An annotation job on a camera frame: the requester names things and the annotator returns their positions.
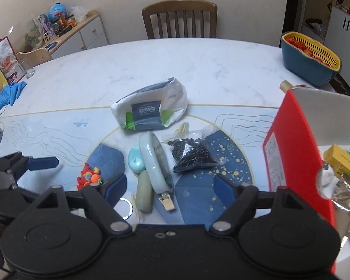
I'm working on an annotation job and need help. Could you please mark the blue globe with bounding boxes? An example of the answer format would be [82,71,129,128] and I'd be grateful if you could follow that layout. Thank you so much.
[48,2,68,21]

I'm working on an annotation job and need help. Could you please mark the blue gloves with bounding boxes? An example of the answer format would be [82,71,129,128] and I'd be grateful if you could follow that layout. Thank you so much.
[0,81,28,113]

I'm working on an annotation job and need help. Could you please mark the clear drinking glass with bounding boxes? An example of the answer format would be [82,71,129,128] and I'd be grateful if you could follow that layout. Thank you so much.
[18,58,35,79]

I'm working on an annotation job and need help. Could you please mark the wooden slatted chair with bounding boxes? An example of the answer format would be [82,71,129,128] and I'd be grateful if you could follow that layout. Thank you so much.
[142,0,218,39]

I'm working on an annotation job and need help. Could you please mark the clear plastic bag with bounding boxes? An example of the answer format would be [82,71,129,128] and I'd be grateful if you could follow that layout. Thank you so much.
[68,6,88,22]

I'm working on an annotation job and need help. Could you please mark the small light wooden chair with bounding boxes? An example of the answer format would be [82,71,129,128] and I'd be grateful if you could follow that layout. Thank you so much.
[15,47,53,67]

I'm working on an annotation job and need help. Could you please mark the silver foil wrapper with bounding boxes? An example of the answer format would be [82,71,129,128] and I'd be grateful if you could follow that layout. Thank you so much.
[332,178,350,212]

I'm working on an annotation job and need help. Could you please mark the red orange small toy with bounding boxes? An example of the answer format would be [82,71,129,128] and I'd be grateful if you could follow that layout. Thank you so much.
[77,163,103,191]

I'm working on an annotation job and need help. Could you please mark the small yellow box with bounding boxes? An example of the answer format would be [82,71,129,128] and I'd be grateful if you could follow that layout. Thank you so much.
[323,144,350,178]

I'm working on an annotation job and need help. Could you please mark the white round ornament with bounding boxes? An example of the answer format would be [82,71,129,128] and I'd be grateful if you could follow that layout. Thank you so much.
[319,165,335,199]

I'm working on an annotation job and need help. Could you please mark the grey green oval stone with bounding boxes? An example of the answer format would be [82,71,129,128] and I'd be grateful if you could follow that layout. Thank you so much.
[136,170,154,213]

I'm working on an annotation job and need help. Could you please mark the blue bowl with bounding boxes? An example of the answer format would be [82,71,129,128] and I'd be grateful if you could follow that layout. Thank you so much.
[281,39,342,86]

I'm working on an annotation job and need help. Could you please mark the pile of strawberries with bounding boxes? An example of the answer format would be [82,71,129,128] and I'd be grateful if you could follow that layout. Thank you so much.
[287,37,329,63]

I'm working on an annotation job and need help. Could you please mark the white wall cabinet unit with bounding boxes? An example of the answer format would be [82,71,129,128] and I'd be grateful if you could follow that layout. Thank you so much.
[300,0,350,56]

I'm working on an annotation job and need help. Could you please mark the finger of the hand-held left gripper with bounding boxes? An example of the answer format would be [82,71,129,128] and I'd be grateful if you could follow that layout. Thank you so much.
[0,152,59,193]

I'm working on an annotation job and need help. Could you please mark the white bag with dark label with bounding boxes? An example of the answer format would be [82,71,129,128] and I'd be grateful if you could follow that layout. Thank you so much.
[111,77,188,130]

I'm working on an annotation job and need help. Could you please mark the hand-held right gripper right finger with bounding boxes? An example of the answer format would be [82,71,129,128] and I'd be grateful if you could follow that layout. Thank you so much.
[209,174,305,235]

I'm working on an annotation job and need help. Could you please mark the bag of black beads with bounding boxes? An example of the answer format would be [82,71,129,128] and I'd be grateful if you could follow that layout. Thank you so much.
[163,125,228,174]

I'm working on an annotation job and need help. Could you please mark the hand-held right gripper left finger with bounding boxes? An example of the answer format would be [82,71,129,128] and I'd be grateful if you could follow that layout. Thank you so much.
[36,173,133,235]

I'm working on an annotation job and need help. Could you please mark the white wooden sideboard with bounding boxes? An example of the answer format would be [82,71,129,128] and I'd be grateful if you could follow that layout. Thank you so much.
[16,10,109,62]

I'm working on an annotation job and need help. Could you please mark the teal round soap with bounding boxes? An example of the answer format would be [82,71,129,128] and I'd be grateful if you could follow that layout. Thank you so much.
[128,146,148,173]

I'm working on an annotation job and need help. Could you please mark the yellow colander basket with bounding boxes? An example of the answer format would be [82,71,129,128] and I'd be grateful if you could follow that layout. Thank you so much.
[281,31,342,70]

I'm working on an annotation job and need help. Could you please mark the red snack bag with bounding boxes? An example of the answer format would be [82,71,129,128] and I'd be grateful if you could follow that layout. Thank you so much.
[0,36,27,85]

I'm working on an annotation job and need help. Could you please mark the red cardboard box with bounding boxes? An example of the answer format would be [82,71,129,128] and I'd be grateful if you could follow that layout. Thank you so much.
[262,87,350,275]

